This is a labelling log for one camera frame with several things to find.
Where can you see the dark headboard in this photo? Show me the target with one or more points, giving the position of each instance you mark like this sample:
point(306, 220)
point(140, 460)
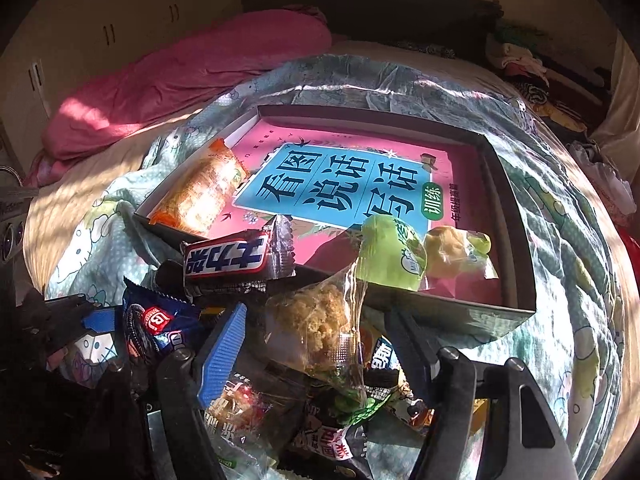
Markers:
point(400, 20)

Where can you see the white ruffled cloth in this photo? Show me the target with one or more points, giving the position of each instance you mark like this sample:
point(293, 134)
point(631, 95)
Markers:
point(605, 180)

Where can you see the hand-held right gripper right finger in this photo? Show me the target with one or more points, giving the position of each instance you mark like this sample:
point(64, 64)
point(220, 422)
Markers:
point(415, 360)

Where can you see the clear pastry packet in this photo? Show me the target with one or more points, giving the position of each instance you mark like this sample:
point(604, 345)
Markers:
point(445, 255)

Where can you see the light green snack packet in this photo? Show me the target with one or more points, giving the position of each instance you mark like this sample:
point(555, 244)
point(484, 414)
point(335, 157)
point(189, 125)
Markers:
point(390, 250)

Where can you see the pink quilt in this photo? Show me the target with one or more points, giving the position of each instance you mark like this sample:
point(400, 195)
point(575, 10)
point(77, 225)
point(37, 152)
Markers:
point(175, 75)

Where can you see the pile of clothes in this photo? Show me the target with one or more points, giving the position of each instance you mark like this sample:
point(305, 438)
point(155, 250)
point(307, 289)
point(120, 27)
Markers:
point(540, 75)

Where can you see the clear floss cake packet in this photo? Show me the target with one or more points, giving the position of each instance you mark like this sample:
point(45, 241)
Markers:
point(310, 320)

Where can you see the shallow cardboard box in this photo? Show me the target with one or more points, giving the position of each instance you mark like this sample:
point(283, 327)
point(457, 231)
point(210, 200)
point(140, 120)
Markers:
point(500, 210)

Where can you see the blue cookie packet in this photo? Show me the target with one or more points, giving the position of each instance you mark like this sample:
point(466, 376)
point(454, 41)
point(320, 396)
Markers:
point(155, 322)

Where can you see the beige curtain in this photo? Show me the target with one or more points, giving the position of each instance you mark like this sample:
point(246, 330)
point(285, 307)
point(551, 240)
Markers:
point(625, 110)

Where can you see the pink picture book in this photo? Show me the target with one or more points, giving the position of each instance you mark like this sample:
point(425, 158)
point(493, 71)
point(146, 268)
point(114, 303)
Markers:
point(350, 185)

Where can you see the white wardrobe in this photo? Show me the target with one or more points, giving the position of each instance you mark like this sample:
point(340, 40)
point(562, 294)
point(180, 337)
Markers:
point(125, 5)

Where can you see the printed cartoon blanket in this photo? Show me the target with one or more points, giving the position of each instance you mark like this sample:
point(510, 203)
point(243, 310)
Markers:
point(550, 210)

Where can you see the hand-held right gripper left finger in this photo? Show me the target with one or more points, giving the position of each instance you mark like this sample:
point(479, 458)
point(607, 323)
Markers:
point(220, 355)

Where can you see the pile of snack packets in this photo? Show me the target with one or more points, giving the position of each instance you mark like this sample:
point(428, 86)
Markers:
point(325, 435)

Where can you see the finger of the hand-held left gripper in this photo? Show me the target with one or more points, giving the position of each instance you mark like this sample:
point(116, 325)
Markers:
point(170, 280)
point(102, 321)

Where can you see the orange snack packet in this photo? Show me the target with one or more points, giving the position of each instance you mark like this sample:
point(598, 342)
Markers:
point(200, 190)

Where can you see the black chocolate bar packet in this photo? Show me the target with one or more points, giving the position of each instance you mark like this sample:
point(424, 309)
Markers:
point(225, 260)

